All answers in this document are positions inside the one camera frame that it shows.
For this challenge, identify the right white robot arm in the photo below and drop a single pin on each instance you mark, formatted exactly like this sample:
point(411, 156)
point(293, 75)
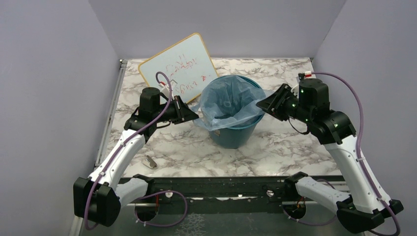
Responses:
point(367, 205)

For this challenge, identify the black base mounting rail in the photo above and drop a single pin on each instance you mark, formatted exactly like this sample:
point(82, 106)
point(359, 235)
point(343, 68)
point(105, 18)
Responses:
point(217, 195)

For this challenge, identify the aluminium table frame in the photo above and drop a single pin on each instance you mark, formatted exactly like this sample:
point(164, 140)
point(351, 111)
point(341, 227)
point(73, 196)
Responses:
point(102, 149)

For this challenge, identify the blue plastic trash bag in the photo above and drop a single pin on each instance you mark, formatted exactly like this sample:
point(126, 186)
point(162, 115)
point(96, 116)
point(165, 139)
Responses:
point(230, 102)

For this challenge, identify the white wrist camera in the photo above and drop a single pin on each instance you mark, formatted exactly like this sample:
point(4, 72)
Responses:
point(301, 76)
point(166, 90)

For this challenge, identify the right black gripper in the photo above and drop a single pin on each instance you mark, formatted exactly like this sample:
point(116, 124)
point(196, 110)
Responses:
point(273, 104)

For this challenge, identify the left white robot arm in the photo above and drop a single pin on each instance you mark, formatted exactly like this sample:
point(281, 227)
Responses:
point(100, 197)

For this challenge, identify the teal plastic trash bin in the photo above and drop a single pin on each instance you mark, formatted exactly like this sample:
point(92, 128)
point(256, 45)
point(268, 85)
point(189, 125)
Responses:
point(233, 138)

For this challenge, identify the small grey eraser block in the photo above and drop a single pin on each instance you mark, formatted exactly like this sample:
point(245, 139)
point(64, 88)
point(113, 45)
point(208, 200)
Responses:
point(149, 162)

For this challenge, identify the yellow framed whiteboard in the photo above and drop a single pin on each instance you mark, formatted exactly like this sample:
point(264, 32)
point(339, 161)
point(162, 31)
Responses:
point(187, 64)

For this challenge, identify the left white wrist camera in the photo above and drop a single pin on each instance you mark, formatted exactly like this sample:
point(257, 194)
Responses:
point(166, 90)

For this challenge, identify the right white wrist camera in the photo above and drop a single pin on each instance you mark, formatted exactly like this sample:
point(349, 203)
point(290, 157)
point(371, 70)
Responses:
point(301, 76)

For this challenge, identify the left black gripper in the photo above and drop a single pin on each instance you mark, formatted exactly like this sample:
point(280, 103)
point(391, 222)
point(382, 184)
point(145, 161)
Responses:
point(183, 113)

